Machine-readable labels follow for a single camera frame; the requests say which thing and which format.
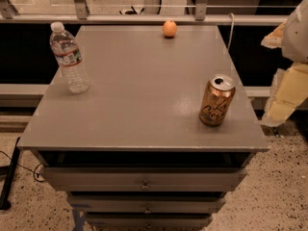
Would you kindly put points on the grey drawer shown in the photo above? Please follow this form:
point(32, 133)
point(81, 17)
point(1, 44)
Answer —
point(149, 221)
point(147, 204)
point(94, 179)

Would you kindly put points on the bottom grey drawer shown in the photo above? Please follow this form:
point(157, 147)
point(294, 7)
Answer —
point(149, 221)

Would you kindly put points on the metal railing frame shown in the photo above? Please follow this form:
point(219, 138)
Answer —
point(110, 12)

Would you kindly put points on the grey drawer cabinet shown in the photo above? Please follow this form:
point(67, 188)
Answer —
point(141, 110)

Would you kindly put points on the clear plastic water bottle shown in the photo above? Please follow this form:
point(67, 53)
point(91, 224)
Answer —
point(69, 58)

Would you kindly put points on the top grey drawer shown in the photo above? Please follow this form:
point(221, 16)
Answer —
point(94, 179)

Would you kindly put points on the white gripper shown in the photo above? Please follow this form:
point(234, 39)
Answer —
point(296, 36)

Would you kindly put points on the orange fruit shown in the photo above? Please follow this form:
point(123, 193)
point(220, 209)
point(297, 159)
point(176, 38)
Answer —
point(169, 29)

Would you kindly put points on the black stand leg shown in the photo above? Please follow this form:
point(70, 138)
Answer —
point(8, 172)

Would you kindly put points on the orange LaCroix soda can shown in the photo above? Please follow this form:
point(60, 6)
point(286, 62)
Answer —
point(216, 100)

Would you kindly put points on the middle grey drawer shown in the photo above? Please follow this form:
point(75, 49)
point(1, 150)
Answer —
point(147, 204)

